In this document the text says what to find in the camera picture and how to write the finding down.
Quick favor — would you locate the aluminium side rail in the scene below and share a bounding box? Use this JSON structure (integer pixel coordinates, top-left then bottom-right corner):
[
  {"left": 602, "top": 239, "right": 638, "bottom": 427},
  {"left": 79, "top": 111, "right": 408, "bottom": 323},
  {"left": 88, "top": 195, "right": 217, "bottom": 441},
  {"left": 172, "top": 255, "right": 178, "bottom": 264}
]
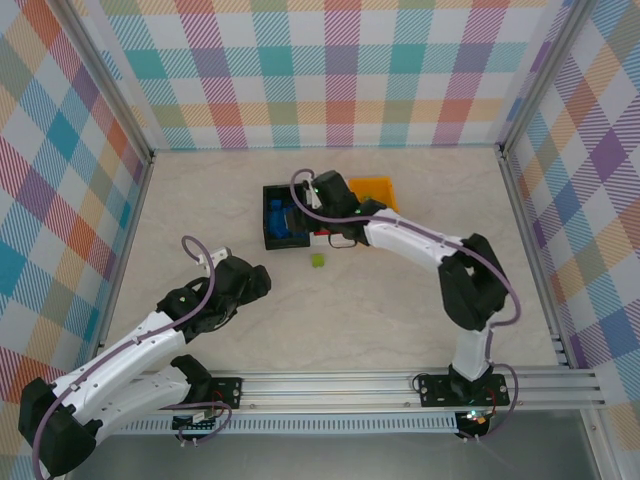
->
[
  {"left": 497, "top": 149, "right": 576, "bottom": 371},
  {"left": 84, "top": 152, "right": 157, "bottom": 376}
]

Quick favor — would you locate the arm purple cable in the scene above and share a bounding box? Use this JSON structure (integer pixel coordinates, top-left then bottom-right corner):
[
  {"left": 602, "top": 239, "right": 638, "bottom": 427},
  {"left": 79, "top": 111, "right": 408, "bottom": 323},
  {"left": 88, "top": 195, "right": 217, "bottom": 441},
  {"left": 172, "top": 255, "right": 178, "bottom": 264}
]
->
[
  {"left": 290, "top": 168, "right": 522, "bottom": 444},
  {"left": 31, "top": 236, "right": 234, "bottom": 479}
]

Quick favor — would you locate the black plastic bin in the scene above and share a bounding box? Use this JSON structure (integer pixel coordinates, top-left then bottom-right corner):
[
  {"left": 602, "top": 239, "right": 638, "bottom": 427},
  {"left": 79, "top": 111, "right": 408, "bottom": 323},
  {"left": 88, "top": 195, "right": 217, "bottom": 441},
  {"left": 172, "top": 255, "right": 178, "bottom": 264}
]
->
[{"left": 262, "top": 183, "right": 311, "bottom": 251}]

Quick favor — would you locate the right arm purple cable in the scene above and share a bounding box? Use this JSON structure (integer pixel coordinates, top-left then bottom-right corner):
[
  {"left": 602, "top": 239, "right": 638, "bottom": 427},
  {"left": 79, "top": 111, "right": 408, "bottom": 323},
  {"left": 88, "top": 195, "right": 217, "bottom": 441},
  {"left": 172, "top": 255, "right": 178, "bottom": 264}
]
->
[{"left": 290, "top": 168, "right": 522, "bottom": 444}]

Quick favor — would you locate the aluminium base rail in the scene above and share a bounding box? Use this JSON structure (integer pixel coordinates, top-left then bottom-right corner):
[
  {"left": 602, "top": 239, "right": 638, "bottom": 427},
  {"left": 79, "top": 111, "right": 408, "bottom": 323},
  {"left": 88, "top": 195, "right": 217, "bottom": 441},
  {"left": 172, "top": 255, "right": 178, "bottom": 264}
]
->
[{"left": 54, "top": 367, "right": 604, "bottom": 414}]

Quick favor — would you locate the white plastic bin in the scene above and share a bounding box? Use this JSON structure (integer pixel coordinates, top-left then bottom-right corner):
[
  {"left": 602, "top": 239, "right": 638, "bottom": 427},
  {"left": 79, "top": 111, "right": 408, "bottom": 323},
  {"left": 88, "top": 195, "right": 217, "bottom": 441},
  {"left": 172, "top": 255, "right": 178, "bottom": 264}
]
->
[{"left": 307, "top": 227, "right": 374, "bottom": 251}]

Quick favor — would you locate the short aluminium frame post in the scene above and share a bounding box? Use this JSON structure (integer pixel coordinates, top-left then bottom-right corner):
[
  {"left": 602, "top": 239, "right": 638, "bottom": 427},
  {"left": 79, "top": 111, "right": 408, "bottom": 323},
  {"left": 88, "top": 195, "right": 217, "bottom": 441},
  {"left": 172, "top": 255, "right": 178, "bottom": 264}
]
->
[{"left": 582, "top": 407, "right": 619, "bottom": 480}]

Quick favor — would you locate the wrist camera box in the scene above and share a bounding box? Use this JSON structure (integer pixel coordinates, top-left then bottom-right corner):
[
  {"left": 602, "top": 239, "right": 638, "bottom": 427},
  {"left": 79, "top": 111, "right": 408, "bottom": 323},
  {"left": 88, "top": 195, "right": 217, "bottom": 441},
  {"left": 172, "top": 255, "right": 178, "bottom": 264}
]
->
[
  {"left": 196, "top": 246, "right": 233, "bottom": 272},
  {"left": 303, "top": 180, "right": 325, "bottom": 209}
]

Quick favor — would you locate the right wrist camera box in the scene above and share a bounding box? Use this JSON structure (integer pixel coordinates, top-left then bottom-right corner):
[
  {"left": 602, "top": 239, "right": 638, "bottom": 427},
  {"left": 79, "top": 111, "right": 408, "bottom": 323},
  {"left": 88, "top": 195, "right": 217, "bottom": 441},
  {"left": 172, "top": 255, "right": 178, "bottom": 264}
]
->
[{"left": 303, "top": 180, "right": 325, "bottom": 209}]

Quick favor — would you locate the white slotted cable duct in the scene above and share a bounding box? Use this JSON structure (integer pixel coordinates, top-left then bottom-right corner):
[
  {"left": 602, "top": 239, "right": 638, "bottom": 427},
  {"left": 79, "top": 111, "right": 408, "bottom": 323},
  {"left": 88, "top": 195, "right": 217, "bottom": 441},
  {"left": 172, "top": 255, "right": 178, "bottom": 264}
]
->
[{"left": 99, "top": 417, "right": 459, "bottom": 435}]

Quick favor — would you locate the orange plastic bin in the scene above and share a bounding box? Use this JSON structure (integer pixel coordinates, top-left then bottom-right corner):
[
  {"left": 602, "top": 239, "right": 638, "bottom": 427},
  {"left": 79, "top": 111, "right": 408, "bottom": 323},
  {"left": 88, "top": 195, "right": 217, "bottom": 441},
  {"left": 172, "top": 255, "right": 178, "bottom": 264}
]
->
[{"left": 348, "top": 174, "right": 401, "bottom": 214}]

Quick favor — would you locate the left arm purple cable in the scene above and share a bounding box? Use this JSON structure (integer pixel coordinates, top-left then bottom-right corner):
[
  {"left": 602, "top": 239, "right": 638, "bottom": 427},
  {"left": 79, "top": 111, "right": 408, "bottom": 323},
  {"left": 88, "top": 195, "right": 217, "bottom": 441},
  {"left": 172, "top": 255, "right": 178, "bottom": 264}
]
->
[{"left": 31, "top": 236, "right": 234, "bottom": 479}]

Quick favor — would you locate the grey metal panel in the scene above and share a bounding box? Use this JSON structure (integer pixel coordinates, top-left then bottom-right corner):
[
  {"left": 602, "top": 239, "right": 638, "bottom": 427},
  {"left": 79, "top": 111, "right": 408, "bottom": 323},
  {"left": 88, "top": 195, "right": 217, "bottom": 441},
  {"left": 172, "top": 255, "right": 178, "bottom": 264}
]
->
[{"left": 64, "top": 432, "right": 601, "bottom": 480}]

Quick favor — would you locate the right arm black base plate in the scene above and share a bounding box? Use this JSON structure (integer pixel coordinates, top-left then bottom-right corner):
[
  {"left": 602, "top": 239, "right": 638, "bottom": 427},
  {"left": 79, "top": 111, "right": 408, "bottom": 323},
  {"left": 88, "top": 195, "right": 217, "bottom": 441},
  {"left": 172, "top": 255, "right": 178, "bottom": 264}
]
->
[{"left": 417, "top": 372, "right": 511, "bottom": 407}]

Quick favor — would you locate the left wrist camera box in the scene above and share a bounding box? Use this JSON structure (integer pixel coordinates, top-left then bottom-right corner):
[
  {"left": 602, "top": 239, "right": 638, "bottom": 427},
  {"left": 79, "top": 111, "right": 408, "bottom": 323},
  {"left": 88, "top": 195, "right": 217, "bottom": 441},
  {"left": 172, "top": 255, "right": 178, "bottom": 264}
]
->
[{"left": 196, "top": 246, "right": 233, "bottom": 272}]

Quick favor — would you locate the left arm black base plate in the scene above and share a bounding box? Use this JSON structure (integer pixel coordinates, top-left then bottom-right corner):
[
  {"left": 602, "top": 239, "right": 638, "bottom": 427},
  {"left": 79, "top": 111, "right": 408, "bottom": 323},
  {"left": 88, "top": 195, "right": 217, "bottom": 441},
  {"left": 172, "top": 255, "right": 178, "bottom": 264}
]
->
[{"left": 169, "top": 377, "right": 244, "bottom": 411}]

